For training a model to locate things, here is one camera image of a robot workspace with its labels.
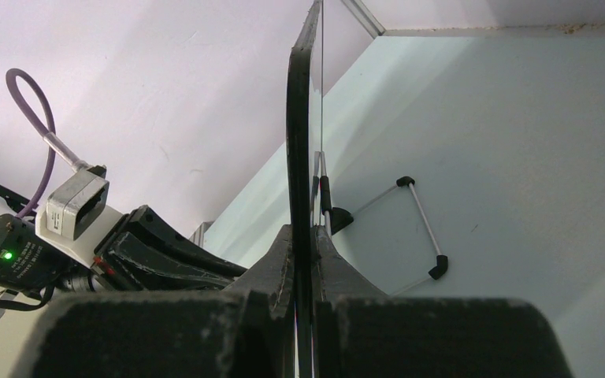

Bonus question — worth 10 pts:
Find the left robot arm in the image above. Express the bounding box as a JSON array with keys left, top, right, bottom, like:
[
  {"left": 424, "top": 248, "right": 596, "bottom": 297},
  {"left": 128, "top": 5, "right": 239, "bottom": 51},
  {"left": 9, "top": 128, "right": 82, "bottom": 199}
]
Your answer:
[{"left": 0, "top": 166, "right": 245, "bottom": 311}]

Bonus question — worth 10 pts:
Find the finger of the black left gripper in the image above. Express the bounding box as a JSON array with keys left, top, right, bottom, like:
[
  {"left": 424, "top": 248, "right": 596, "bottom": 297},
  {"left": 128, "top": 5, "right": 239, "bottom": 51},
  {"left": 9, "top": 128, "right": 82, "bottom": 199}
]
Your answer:
[
  {"left": 122, "top": 206, "right": 247, "bottom": 284},
  {"left": 96, "top": 232, "right": 235, "bottom": 291}
]

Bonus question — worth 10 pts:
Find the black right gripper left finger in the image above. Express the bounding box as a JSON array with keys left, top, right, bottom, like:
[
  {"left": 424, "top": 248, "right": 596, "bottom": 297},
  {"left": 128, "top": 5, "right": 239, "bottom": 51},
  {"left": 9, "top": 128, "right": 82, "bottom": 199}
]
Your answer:
[{"left": 224, "top": 224, "right": 295, "bottom": 313}]

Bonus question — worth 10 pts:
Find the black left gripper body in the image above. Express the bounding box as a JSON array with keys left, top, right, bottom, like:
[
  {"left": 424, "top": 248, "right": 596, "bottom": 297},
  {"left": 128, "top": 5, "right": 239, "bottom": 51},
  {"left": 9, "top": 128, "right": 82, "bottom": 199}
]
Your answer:
[{"left": 91, "top": 221, "right": 141, "bottom": 291}]

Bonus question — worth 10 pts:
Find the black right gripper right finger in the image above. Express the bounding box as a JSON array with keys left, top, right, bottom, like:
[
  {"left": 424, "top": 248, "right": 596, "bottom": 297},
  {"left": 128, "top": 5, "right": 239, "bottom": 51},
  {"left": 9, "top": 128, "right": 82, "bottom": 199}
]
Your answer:
[{"left": 311, "top": 226, "right": 386, "bottom": 313}]

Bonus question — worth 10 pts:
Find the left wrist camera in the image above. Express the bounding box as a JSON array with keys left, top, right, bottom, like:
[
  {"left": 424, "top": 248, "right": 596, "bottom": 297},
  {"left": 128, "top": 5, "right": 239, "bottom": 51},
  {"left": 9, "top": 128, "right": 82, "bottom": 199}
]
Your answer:
[{"left": 35, "top": 165, "right": 123, "bottom": 269}]

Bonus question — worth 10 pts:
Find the wire whiteboard stand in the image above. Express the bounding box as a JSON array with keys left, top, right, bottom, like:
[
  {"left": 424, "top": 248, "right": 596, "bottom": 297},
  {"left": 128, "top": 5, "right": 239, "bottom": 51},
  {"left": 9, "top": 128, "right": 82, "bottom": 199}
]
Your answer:
[{"left": 313, "top": 151, "right": 450, "bottom": 296}]

